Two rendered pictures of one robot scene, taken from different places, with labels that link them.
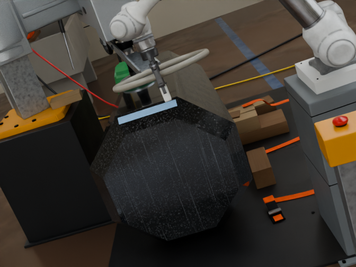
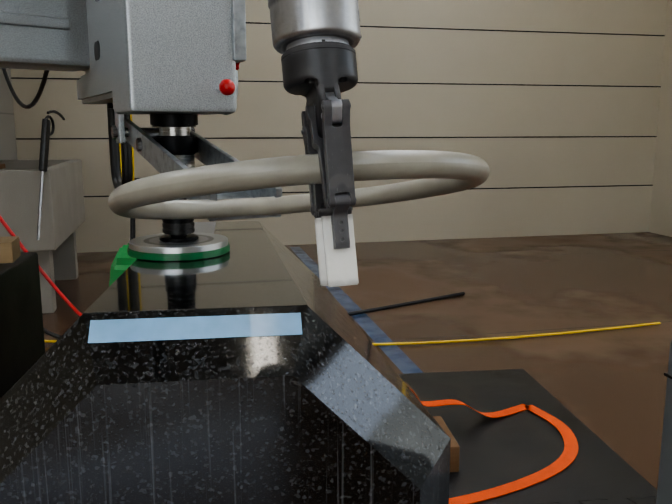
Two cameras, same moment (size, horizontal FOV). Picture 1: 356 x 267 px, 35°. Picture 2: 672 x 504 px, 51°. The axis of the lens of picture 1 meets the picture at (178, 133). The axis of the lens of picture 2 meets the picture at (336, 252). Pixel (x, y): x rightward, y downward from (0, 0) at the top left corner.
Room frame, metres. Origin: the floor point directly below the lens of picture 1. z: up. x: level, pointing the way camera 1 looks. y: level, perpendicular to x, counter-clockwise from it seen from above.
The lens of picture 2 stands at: (1.69, 0.17, 1.10)
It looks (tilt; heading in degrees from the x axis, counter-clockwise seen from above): 10 degrees down; 345
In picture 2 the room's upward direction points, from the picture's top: straight up
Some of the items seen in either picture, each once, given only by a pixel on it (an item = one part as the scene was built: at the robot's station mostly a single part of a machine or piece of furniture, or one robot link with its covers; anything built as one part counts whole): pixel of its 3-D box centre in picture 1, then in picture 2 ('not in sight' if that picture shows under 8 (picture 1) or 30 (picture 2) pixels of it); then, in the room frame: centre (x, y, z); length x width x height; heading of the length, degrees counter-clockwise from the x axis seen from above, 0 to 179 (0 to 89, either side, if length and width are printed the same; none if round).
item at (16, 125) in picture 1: (34, 113); not in sight; (3.60, 0.84, 0.76); 0.49 x 0.49 x 0.05; 82
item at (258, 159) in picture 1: (260, 167); not in sight; (3.12, -0.41, 0.07); 0.30 x 0.12 x 0.12; 173
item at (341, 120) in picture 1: (340, 121); not in sight; (1.28, -0.40, 1.09); 0.04 x 0.04 x 0.02
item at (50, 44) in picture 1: (61, 63); (22, 230); (6.56, 0.99, 0.43); 1.30 x 0.62 x 0.86; 178
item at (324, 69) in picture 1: (331, 55); not in sight; (2.33, -0.75, 0.89); 0.22 x 0.18 x 0.06; 178
